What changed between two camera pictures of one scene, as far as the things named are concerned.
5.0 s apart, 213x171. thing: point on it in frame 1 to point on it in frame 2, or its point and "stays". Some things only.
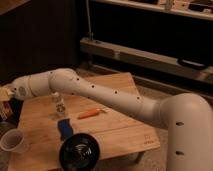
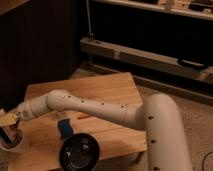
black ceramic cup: [79, 152] stays
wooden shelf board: [169, 9] stays
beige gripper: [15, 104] to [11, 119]
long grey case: [155, 61] stays
